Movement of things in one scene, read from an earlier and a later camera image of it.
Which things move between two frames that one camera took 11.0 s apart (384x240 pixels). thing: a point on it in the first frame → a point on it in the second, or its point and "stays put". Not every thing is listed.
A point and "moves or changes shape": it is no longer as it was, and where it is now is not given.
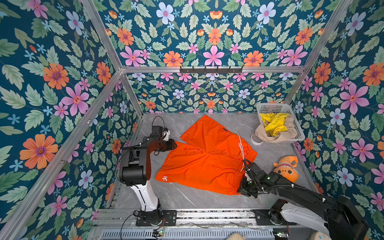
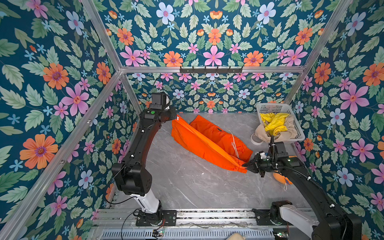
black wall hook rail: x=211 y=70 stays put
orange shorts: x=213 y=158 moves or changes shape
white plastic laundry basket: x=284 y=108 stays put
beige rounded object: x=235 y=236 stays put
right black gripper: x=242 y=191 → x=254 y=166
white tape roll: x=254 y=142 stays put
